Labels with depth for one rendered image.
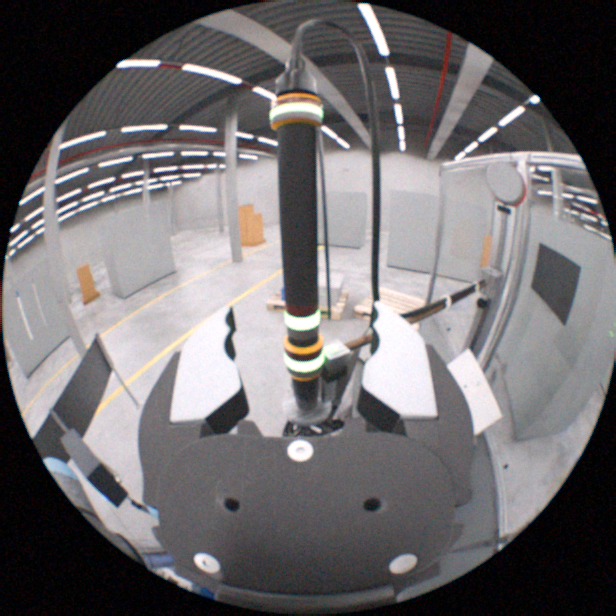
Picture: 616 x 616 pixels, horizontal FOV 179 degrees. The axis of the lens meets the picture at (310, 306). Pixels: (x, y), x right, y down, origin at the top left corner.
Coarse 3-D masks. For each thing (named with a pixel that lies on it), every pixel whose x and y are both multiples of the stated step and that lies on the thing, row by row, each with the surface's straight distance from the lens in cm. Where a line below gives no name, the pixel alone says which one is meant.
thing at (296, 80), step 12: (288, 60) 24; (300, 60) 24; (288, 72) 22; (300, 72) 22; (276, 84) 23; (288, 84) 21; (300, 84) 21; (312, 84) 22; (276, 96) 23; (300, 384) 27; (312, 384) 27; (300, 396) 29; (312, 396) 29; (300, 408) 31; (312, 408) 31
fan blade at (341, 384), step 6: (366, 330) 57; (360, 348) 69; (354, 354) 60; (354, 360) 65; (348, 366) 60; (354, 366) 70; (348, 372) 64; (342, 378) 60; (348, 378) 67; (336, 384) 57; (342, 384) 63; (336, 390) 60; (342, 390) 65; (342, 396) 67
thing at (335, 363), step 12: (324, 360) 27; (336, 360) 27; (348, 360) 28; (324, 372) 27; (336, 372) 27; (324, 384) 29; (288, 396) 33; (324, 396) 31; (288, 408) 32; (324, 408) 32; (300, 420) 30; (312, 420) 30
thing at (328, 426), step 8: (288, 424) 62; (320, 424) 55; (328, 424) 57; (336, 424) 63; (344, 424) 61; (288, 432) 60; (296, 432) 56; (304, 432) 53; (312, 432) 54; (320, 432) 55; (328, 432) 56
